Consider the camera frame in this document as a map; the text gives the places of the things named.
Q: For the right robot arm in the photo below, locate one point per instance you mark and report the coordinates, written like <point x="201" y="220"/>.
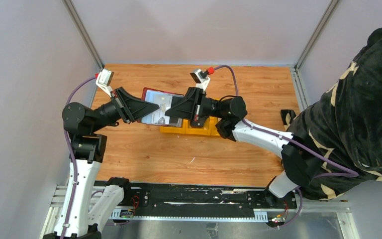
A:
<point x="299" y="155"/>

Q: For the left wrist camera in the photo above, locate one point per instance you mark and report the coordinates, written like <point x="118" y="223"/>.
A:
<point x="103" y="80"/>

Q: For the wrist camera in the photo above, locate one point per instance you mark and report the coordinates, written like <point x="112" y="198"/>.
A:
<point x="201" y="78"/>
<point x="103" y="80"/>

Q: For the silver VIP card stack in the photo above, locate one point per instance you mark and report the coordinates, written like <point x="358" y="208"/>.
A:
<point x="175" y="123"/>

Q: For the middle yellow bin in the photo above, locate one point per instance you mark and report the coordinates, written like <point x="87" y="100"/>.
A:
<point x="206" y="130"/>

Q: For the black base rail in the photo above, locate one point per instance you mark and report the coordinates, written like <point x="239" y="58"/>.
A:
<point x="203" y="202"/>

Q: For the left yellow bin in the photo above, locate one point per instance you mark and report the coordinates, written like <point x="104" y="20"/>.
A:
<point x="173" y="130"/>

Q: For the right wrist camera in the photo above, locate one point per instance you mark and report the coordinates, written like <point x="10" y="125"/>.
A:
<point x="201" y="78"/>

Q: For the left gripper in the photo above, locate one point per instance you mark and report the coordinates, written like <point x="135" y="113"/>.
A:
<point x="131" y="108"/>

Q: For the red leather card holder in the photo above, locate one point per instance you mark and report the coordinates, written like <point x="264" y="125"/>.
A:
<point x="148" y="95"/>

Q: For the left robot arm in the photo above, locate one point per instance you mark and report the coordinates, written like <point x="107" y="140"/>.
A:
<point x="77" y="219"/>

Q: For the silver VIP credit card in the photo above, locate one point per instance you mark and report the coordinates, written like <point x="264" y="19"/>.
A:
<point x="159" y="116"/>

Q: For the person in black fleece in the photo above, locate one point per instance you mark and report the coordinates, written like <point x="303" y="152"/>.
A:
<point x="346" y="125"/>

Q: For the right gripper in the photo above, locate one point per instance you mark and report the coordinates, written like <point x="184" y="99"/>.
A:
<point x="187" y="108"/>

